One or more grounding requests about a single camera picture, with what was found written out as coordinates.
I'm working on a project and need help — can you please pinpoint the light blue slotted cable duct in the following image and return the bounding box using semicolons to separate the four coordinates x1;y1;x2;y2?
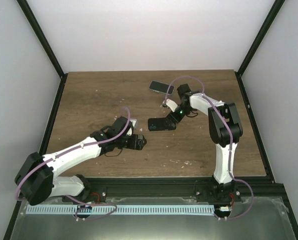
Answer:
25;204;215;216

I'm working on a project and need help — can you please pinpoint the black phone case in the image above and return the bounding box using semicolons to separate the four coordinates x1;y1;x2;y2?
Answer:
148;118;176;132

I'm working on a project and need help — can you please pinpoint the black frame post left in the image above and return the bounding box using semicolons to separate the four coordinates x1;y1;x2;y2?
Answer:
15;0;66;79

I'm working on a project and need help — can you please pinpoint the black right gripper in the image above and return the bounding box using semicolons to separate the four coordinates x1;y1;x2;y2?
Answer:
164;104;193;129

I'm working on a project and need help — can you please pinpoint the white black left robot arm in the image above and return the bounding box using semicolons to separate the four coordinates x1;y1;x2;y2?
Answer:
14;116;147;206

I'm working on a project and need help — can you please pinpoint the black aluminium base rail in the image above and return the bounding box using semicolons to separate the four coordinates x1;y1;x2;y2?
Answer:
61;176;284;203

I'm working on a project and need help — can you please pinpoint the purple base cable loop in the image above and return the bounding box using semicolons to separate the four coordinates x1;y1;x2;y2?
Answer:
74;204;118;222

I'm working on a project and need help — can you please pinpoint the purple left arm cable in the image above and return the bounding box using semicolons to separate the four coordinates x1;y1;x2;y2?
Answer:
15;107;131;202

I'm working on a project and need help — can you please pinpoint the lavender phone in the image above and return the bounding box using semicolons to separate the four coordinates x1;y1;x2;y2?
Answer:
130;118;138;129

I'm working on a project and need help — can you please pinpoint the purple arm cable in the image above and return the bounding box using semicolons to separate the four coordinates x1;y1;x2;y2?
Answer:
15;107;131;202
163;76;255;221

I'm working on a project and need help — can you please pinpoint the black frame post right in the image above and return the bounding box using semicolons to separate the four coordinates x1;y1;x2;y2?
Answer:
237;0;287;76

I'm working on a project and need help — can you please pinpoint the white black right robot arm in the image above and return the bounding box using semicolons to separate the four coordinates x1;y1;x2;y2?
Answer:
162;84;243;202

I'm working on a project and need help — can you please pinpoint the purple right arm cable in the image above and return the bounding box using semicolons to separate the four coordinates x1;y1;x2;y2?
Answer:
163;76;255;221

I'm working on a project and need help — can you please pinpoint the black frame post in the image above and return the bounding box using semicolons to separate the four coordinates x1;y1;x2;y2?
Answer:
237;0;287;76
15;0;66;79

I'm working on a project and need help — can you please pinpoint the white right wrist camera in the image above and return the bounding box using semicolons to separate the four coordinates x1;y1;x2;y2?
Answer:
162;98;178;112

